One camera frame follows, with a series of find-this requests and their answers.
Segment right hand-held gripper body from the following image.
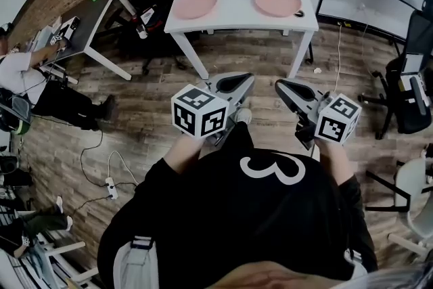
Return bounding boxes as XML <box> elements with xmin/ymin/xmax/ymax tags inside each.
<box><xmin>294</xmin><ymin>91</ymin><xmax>363</xmax><ymax>150</ymax></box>

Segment black floor cable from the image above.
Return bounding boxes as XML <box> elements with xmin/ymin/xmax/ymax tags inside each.
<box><xmin>79</xmin><ymin>129</ymin><xmax>104</xmax><ymax>187</ymax></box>

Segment person's white shoe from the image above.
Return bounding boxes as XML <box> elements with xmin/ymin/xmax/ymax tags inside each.
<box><xmin>235</xmin><ymin>107</ymin><xmax>253</xmax><ymax>126</ymax></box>

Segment white shoulder strap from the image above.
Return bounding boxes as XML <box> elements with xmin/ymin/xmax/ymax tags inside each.
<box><xmin>112</xmin><ymin>235</ymin><xmax>160</xmax><ymax>289</ymax></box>
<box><xmin>342</xmin><ymin>246</ymin><xmax>369</xmax><ymax>280</ymax></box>

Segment thin white floor cable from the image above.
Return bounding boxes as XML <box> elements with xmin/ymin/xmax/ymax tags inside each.
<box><xmin>333</xmin><ymin>22</ymin><xmax>343</xmax><ymax>94</ymax></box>

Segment person's black shirt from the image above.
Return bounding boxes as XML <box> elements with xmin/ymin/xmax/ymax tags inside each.
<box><xmin>97</xmin><ymin>121</ymin><xmax>379</xmax><ymax>289</ymax></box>

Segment big pink plate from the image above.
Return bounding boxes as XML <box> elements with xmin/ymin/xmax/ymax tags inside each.
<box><xmin>172</xmin><ymin>0</ymin><xmax>218</xmax><ymax>20</ymax></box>
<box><xmin>253</xmin><ymin>0</ymin><xmax>302</xmax><ymax>18</ymax></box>

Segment white chair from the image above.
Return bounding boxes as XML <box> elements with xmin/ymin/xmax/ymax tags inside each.
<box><xmin>387</xmin><ymin>155</ymin><xmax>433</xmax><ymax>260</ymax></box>

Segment person's face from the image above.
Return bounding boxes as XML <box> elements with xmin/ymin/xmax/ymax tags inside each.
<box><xmin>208</xmin><ymin>260</ymin><xmax>342</xmax><ymax>289</ymax></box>

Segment white printed card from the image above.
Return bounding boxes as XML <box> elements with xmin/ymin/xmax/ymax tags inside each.
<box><xmin>139</xmin><ymin>8</ymin><xmax>157</xmax><ymax>26</ymax></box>

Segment white metal rack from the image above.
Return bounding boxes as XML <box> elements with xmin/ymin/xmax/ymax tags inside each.
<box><xmin>20</xmin><ymin>233</ymin><xmax>97</xmax><ymax>289</ymax></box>

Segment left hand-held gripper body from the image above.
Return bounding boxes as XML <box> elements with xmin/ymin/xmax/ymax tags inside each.
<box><xmin>170</xmin><ymin>77</ymin><xmax>240</xmax><ymax>147</ymax></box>

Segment person's right forearm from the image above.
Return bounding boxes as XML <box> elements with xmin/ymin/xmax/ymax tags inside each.
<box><xmin>316</xmin><ymin>138</ymin><xmax>356</xmax><ymax>187</ymax></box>

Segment white table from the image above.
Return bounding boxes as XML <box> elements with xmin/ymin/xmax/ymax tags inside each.
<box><xmin>164</xmin><ymin>0</ymin><xmax>319</xmax><ymax>81</ymax></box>

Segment black mesh office chair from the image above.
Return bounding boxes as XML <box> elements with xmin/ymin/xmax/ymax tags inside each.
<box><xmin>357</xmin><ymin>0</ymin><xmax>433</xmax><ymax>141</ymax></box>

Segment person's left forearm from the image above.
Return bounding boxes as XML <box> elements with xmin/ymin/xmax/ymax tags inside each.
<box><xmin>164</xmin><ymin>135</ymin><xmax>207</xmax><ymax>177</ymax></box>

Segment white power cable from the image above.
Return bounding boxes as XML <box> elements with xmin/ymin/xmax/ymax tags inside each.
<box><xmin>106</xmin><ymin>150</ymin><xmax>139</xmax><ymax>185</ymax></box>

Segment white device box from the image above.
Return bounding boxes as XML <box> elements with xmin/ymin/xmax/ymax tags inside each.
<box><xmin>59</xmin><ymin>16</ymin><xmax>82</xmax><ymax>42</ymax></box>

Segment white power strip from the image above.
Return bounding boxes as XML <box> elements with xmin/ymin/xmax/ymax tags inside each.
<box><xmin>104</xmin><ymin>176</ymin><xmax>119</xmax><ymax>200</ymax></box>

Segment grey desk white legs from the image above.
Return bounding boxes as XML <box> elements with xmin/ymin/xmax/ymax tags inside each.
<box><xmin>32</xmin><ymin>0</ymin><xmax>137</xmax><ymax>82</ymax></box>

